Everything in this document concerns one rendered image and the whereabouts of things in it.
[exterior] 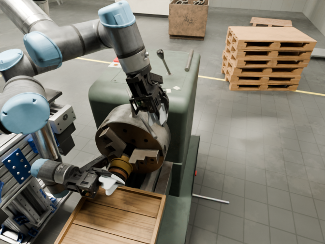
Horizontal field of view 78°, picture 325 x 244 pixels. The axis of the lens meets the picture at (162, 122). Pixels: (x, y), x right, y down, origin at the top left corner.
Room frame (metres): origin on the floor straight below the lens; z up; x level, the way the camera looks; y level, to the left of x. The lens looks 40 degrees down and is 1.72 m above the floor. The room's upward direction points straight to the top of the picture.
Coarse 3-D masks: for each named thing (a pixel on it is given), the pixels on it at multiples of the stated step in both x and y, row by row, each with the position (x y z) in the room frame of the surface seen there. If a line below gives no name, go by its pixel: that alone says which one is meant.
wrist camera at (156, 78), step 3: (150, 72) 0.52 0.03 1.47; (150, 75) 0.51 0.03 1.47; (153, 75) 0.53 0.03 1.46; (156, 75) 0.55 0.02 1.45; (159, 75) 0.57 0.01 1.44; (150, 78) 0.51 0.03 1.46; (153, 78) 0.52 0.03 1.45; (156, 78) 0.54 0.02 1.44; (159, 78) 0.56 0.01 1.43; (156, 81) 0.54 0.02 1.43; (159, 81) 0.55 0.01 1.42; (162, 81) 0.58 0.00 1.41
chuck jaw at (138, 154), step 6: (138, 150) 0.56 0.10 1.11; (144, 150) 0.56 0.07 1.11; (150, 150) 0.55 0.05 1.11; (156, 150) 0.55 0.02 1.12; (162, 150) 0.55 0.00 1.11; (132, 156) 0.53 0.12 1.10; (138, 156) 0.53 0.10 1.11; (144, 156) 0.52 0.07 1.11; (150, 156) 0.52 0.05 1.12; (156, 156) 0.52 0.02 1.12; (132, 162) 0.50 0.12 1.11; (138, 162) 0.51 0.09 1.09; (144, 162) 0.50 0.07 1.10; (150, 162) 0.52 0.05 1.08; (156, 162) 0.51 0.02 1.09
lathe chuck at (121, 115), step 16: (112, 112) 0.68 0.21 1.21; (128, 112) 0.64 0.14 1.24; (144, 112) 0.66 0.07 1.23; (112, 128) 0.60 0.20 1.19; (128, 128) 0.58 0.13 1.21; (144, 128) 0.57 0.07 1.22; (160, 128) 0.62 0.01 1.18; (96, 144) 0.62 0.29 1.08; (128, 144) 0.65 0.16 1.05; (144, 144) 0.57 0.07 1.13; (160, 144) 0.55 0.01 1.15; (160, 160) 0.55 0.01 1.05
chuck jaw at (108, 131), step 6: (102, 126) 0.61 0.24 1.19; (108, 126) 0.60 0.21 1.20; (102, 132) 0.59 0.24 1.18; (108, 132) 0.58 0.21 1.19; (114, 132) 0.59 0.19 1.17; (102, 138) 0.56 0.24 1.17; (108, 138) 0.56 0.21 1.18; (114, 138) 0.57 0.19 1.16; (120, 138) 0.59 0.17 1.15; (108, 144) 0.55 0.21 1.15; (114, 144) 0.55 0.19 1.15; (120, 144) 0.57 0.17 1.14; (126, 144) 0.58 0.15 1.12; (108, 150) 0.54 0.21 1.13; (114, 150) 0.53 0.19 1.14; (120, 150) 0.54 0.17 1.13; (108, 156) 0.52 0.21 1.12; (114, 156) 0.51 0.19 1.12
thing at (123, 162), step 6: (120, 156) 0.52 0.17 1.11; (126, 156) 0.53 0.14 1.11; (114, 162) 0.49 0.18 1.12; (120, 162) 0.49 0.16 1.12; (126, 162) 0.49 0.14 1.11; (108, 168) 0.48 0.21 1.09; (114, 168) 0.46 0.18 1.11; (120, 168) 0.47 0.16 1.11; (126, 168) 0.47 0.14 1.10; (132, 168) 0.49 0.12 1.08; (114, 174) 0.44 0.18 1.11; (120, 174) 0.44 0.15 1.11; (126, 174) 0.46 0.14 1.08
